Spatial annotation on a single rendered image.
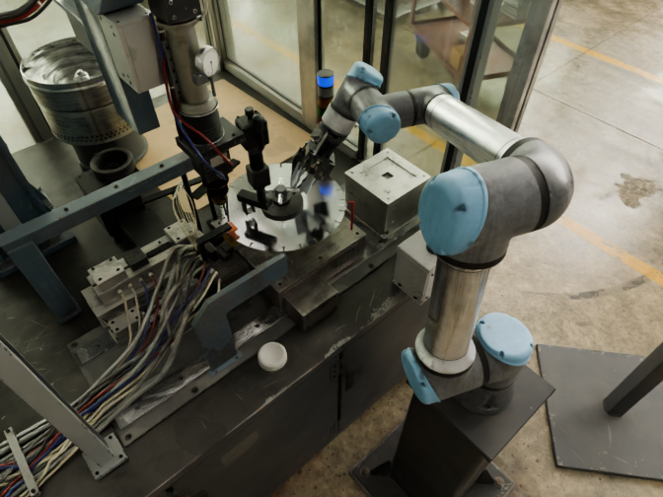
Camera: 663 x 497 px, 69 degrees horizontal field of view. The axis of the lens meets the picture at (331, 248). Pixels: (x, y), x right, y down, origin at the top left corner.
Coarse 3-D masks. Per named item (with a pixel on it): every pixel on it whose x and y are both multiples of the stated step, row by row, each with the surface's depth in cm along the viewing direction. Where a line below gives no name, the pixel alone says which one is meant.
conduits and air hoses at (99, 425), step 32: (192, 256) 120; (128, 320) 117; (160, 320) 111; (128, 352) 114; (160, 352) 109; (96, 384) 111; (128, 384) 110; (96, 416) 106; (0, 448) 103; (32, 448) 103; (64, 448) 103; (0, 480) 98
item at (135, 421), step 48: (192, 48) 81; (192, 96) 87; (336, 240) 130; (384, 240) 142; (240, 288) 103; (288, 288) 121; (336, 288) 131; (96, 336) 121; (192, 336) 121; (240, 336) 121; (192, 384) 113; (144, 432) 106
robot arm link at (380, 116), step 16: (352, 96) 101; (368, 96) 98; (384, 96) 98; (400, 96) 98; (352, 112) 101; (368, 112) 96; (384, 112) 94; (400, 112) 98; (368, 128) 96; (384, 128) 96; (400, 128) 98
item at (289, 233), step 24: (288, 168) 135; (312, 192) 128; (336, 192) 128; (240, 216) 122; (264, 216) 122; (312, 216) 122; (336, 216) 122; (240, 240) 117; (264, 240) 117; (288, 240) 117; (312, 240) 117
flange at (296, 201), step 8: (288, 192) 124; (272, 200) 124; (288, 200) 123; (296, 200) 124; (272, 208) 122; (280, 208) 122; (288, 208) 122; (296, 208) 123; (272, 216) 121; (280, 216) 121; (288, 216) 121
